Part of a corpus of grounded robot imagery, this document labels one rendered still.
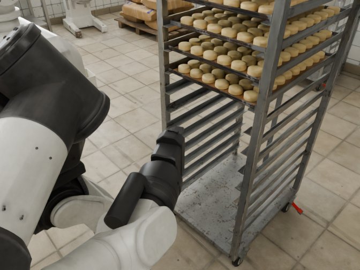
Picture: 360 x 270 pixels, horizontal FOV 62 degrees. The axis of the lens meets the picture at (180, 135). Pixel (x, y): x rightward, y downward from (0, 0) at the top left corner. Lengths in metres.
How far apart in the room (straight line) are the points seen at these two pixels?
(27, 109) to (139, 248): 0.22
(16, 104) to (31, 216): 0.13
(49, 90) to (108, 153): 1.93
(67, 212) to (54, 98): 0.44
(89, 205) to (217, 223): 0.95
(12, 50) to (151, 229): 0.29
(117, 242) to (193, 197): 1.34
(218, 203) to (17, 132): 1.46
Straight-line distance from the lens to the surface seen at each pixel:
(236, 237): 1.41
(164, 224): 0.47
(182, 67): 1.19
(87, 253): 0.41
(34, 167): 0.34
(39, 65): 0.40
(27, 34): 0.41
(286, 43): 0.99
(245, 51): 1.12
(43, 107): 0.38
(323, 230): 1.96
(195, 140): 1.56
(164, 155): 0.57
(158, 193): 0.51
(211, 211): 1.68
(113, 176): 2.11
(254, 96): 1.01
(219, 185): 1.82
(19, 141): 0.35
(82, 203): 0.80
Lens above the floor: 1.45
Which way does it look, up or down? 37 degrees down
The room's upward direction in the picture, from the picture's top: straight up
